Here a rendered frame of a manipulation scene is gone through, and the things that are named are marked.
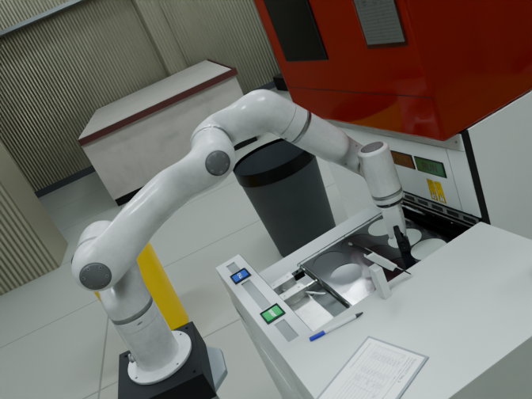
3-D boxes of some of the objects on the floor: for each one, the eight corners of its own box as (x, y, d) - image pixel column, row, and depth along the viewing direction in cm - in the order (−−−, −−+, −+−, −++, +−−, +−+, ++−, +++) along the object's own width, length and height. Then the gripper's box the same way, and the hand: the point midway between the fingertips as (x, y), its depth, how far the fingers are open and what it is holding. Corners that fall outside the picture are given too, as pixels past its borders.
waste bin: (324, 211, 380) (291, 130, 353) (359, 235, 329) (325, 142, 302) (262, 245, 371) (223, 165, 343) (289, 275, 319) (246, 183, 292)
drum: (189, 298, 344) (140, 212, 316) (198, 334, 301) (142, 239, 273) (130, 328, 339) (74, 244, 311) (129, 370, 297) (65, 276, 268)
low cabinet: (230, 109, 864) (207, 58, 827) (265, 138, 621) (235, 67, 584) (124, 159, 846) (96, 109, 809) (117, 209, 603) (77, 140, 567)
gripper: (403, 206, 124) (421, 262, 131) (400, 180, 137) (416, 233, 144) (374, 213, 127) (393, 267, 134) (374, 187, 140) (392, 238, 147)
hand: (404, 244), depth 138 cm, fingers closed
